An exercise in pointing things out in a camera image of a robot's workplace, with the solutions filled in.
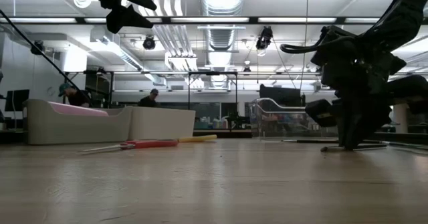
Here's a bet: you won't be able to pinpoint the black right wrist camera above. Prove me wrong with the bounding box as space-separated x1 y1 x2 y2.
310 25 349 81

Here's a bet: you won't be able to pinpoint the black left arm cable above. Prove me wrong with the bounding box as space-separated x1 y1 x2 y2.
0 9 84 84

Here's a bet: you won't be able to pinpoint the white plastic bin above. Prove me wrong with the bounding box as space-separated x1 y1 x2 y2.
128 106 197 140

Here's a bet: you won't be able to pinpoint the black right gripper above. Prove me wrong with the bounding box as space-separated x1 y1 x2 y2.
305 43 428 150

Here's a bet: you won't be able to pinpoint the large black screen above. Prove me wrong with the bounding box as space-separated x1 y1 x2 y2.
259 84 306 107

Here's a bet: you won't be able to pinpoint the red-handled scissors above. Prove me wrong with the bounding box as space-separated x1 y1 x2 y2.
77 138 179 154

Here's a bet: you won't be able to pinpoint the clear plastic bin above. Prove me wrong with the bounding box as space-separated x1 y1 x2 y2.
249 97 340 141

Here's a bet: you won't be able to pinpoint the silver ventilation duct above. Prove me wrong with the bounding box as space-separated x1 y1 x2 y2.
199 0 247 90

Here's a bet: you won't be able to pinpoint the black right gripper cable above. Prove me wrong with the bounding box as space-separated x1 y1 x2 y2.
280 35 335 55

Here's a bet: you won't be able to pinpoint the grey plastic bin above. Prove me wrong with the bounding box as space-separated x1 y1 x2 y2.
23 98 133 145

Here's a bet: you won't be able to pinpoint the black ceiling spotlight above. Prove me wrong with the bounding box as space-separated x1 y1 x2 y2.
255 26 274 50
142 35 156 50
30 40 44 55

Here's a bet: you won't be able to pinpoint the black shelving rack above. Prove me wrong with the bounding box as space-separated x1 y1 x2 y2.
62 68 116 108

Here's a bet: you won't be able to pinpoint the black computer monitor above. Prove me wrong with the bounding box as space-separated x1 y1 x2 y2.
5 89 30 113

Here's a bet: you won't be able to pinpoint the yellow-handled scissors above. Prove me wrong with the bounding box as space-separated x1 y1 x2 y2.
178 134 218 143

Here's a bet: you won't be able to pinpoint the pink paint bottle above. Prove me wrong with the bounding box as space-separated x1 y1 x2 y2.
48 100 110 117

